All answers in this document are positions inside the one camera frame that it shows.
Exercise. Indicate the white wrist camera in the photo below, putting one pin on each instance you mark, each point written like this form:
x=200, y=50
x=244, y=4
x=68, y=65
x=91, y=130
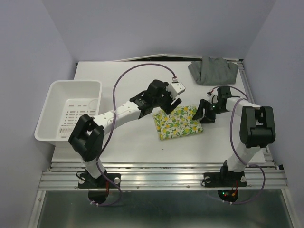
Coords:
x=175, y=89
x=213, y=98

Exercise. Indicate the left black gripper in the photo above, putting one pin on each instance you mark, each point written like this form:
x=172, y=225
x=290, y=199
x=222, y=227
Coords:
x=167, y=108

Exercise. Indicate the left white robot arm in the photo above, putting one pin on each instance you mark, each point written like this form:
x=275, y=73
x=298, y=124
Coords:
x=88, y=134

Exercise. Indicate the aluminium mounting rail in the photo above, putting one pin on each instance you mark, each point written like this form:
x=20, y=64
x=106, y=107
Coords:
x=137, y=176

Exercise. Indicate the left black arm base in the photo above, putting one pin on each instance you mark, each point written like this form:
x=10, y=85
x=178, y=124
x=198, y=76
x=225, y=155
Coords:
x=99, y=189

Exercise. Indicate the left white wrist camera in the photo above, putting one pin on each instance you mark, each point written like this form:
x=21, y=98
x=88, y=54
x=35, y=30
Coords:
x=175, y=89

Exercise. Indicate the yellow floral skirt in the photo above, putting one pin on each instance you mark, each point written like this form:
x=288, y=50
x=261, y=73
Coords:
x=178, y=123

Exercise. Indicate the white plastic bin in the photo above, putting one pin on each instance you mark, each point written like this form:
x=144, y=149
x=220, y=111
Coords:
x=66, y=101

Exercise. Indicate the grey pleated skirt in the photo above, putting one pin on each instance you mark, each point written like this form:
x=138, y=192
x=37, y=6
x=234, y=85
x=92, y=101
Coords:
x=213, y=71

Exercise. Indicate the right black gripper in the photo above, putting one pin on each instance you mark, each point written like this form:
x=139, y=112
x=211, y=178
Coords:
x=208, y=118

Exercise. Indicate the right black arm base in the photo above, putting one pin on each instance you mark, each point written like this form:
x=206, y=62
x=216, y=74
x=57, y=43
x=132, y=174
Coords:
x=228, y=184

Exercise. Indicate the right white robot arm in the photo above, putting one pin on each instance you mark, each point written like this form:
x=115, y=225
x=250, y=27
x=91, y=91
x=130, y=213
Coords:
x=257, y=125

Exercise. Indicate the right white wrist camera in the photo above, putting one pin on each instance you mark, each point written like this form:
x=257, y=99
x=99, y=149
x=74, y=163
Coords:
x=213, y=98

